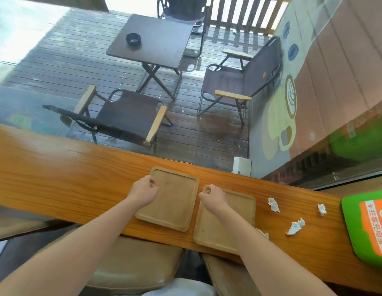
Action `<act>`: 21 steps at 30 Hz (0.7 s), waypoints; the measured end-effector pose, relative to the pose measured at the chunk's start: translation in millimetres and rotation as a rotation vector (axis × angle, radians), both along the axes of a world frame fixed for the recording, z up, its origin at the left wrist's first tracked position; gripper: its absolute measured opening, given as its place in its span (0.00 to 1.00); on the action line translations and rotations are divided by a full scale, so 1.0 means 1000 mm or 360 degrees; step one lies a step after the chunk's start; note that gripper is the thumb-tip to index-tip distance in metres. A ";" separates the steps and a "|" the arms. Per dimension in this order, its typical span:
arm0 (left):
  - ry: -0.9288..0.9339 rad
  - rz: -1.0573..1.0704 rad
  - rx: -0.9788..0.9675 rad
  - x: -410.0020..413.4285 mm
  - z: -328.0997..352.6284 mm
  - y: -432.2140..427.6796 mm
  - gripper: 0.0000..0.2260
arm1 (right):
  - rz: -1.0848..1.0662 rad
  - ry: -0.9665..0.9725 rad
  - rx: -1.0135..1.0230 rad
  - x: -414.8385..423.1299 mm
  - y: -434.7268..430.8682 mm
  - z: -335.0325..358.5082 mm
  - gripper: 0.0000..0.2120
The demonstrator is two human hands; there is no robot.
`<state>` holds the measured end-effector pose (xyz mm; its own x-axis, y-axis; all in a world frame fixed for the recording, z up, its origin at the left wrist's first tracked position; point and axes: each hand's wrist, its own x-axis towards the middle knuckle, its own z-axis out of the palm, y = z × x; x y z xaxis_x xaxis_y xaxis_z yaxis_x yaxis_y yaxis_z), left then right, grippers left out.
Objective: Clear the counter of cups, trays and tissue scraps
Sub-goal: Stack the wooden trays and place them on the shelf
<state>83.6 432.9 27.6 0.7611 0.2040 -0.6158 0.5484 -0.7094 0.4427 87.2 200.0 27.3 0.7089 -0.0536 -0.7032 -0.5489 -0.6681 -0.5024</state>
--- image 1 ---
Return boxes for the person's left hand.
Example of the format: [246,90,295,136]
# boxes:
[126,175,159,209]

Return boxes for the person's right hand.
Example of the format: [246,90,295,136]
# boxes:
[198,184,230,214]

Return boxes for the person's left forearm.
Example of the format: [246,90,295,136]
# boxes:
[0,197,143,296]

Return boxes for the person's right forearm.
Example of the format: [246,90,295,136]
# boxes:
[212,204,338,296]

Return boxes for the square wooden tray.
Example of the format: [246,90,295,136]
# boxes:
[193,185,256,255]
[135,166,200,232]

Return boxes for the white napkin box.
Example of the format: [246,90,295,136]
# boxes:
[231,157,252,176]

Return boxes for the dark folding chair wooden armrests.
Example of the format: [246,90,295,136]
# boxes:
[197,35,283,126]
[155,0,212,59]
[42,85,175,149]

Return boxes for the beige cushioned stool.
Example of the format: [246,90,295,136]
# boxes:
[34,226,185,296]
[202,253,263,296]

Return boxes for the person's white clothing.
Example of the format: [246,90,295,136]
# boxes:
[141,277,217,296]

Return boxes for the dark folding outdoor table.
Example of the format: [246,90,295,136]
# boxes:
[106,14,194,99]

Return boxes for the black ashtray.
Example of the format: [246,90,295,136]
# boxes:
[125,33,142,47]

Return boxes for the green and orange charging station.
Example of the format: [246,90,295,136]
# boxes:
[341,189,382,269]

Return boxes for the wooden deck railing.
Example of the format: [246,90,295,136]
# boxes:
[206,0,293,36]

